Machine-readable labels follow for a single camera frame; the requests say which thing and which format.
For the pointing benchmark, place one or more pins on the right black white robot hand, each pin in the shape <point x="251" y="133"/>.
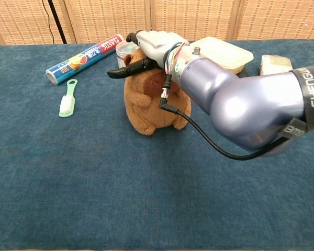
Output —
<point x="154" y="47"/>

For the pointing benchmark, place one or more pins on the brown capybara plush toy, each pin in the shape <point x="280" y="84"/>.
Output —
<point x="146" y="109"/>

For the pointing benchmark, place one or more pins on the right purple-grey robot arm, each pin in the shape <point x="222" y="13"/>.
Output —
<point x="251" y="104"/>

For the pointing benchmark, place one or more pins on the round clear clip container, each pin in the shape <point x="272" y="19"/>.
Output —
<point x="121" y="52"/>

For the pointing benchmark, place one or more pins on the bamboo folding screen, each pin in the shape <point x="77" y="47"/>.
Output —
<point x="199" y="18"/>

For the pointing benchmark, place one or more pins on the blue plastic wrap roll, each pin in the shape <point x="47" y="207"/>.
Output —
<point x="86" y="57"/>

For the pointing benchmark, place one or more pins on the cream plastic lunch box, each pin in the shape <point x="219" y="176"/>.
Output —
<point x="225" y="52"/>

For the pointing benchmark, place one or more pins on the black tripod stand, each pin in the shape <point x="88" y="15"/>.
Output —
<point x="57" y="23"/>

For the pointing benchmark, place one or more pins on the green plastic comb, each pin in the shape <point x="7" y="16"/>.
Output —
<point x="67" y="104"/>

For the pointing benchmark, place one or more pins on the white tissue pack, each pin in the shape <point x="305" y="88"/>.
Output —
<point x="274" y="65"/>

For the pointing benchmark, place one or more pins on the blue table cloth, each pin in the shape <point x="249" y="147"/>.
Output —
<point x="94" y="183"/>

